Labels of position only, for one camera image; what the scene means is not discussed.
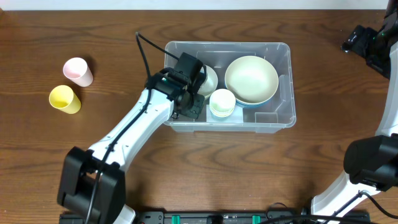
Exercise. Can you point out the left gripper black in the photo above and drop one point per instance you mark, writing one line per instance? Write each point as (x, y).
(196, 112)

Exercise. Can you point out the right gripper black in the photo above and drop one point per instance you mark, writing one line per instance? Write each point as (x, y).
(369, 37)

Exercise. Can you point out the white small bowl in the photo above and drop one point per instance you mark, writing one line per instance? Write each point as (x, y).
(210, 84)

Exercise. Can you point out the cream white cup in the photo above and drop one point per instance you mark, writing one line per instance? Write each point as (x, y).
(222, 100)

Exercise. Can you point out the yellow cup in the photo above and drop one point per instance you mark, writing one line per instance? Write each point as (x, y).
(63, 98)
(221, 114)

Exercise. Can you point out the beige large bowl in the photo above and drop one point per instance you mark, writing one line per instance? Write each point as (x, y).
(253, 73)

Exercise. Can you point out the pink cup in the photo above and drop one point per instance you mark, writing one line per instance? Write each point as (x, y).
(77, 70)

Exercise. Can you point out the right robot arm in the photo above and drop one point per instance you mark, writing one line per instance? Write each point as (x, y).
(370, 165)

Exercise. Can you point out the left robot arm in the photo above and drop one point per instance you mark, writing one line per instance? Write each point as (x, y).
(92, 184)

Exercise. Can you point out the clear plastic storage container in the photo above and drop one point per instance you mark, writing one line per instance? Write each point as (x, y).
(277, 114)

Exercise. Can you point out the dark blue bowl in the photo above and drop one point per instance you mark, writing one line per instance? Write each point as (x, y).
(250, 98)

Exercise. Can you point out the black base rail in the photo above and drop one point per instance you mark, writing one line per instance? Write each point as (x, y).
(215, 218)

